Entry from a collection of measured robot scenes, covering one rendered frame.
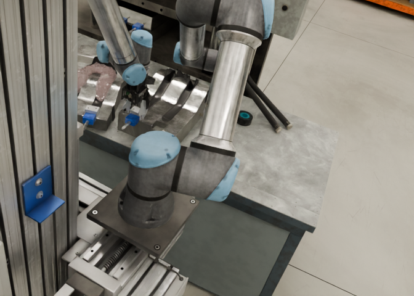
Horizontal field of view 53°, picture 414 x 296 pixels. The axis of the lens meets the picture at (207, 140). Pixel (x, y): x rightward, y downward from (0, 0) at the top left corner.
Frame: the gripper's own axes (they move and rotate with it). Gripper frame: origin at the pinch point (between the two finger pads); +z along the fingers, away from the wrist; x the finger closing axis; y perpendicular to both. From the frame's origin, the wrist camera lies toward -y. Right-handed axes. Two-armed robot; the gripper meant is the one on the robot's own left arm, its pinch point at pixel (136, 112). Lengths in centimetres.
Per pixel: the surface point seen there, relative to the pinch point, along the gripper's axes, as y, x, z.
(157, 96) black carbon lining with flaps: -19.5, -0.3, 2.5
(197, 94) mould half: -26.9, 15.4, -1.6
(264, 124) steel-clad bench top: -43, 47, 11
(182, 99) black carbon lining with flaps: -22.5, 10.5, 1.1
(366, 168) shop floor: -159, 122, 91
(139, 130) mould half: 2.1, 3.2, 6.3
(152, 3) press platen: -79, -36, -13
